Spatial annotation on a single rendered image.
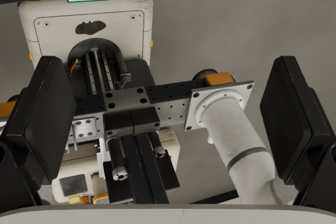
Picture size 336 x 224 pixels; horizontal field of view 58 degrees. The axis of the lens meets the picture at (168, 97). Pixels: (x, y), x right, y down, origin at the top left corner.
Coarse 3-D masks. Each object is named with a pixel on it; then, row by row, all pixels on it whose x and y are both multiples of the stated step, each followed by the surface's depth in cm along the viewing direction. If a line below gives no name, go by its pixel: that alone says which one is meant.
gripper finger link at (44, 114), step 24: (48, 72) 11; (24, 96) 10; (48, 96) 11; (72, 96) 13; (24, 120) 9; (48, 120) 11; (72, 120) 13; (24, 144) 9; (48, 144) 11; (24, 168) 9; (48, 168) 11
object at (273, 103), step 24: (288, 72) 11; (264, 96) 13; (288, 96) 11; (312, 96) 10; (264, 120) 13; (288, 120) 11; (312, 120) 9; (288, 144) 11; (312, 144) 9; (288, 168) 11; (312, 168) 9
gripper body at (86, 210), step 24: (0, 216) 7; (24, 216) 7; (48, 216) 7; (72, 216) 7; (96, 216) 7; (120, 216) 7; (144, 216) 7; (168, 216) 7; (192, 216) 7; (216, 216) 7; (240, 216) 7; (264, 216) 7; (288, 216) 7; (312, 216) 7
